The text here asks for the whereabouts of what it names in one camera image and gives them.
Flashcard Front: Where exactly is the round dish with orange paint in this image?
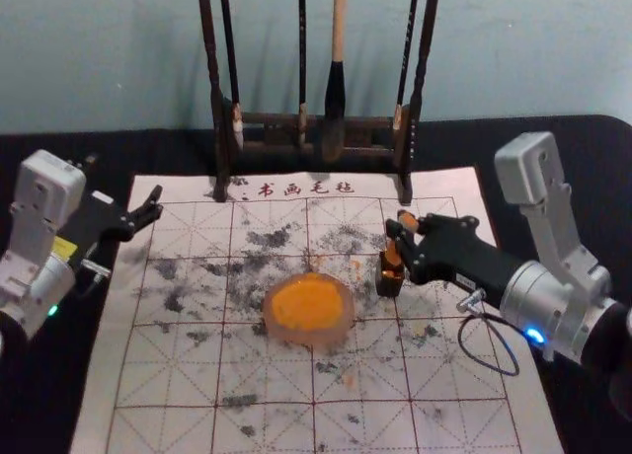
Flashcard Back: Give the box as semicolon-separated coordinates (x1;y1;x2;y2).
261;270;356;349

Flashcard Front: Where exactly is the dark wooden brush rack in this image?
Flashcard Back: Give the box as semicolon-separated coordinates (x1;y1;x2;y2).
196;0;443;206

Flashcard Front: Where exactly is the white gridded calligraphy felt mat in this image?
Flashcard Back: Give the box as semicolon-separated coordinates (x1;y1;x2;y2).
68;166;567;454

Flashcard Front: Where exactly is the thick beige-handled calligraphy brush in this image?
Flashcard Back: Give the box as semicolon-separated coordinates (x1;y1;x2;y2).
319;0;349;164

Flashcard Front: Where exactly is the thin black calligraphy brush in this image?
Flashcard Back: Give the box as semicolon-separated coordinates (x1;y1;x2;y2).
391;0;422;132
218;0;246;152
295;0;310;147

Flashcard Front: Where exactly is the black orange-stained ink stick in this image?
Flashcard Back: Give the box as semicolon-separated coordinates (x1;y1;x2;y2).
374;208;421;298

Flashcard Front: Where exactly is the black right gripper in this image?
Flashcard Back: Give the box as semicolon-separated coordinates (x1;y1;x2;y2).
384;214;525;308

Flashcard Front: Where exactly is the right gripper thin dark cable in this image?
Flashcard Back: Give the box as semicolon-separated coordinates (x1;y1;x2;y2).
455;286;532;378

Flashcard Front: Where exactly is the black table cloth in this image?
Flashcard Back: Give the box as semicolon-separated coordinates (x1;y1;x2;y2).
0;113;632;454

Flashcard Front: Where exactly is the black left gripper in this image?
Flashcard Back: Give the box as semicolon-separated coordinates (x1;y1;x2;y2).
50;184;165;271

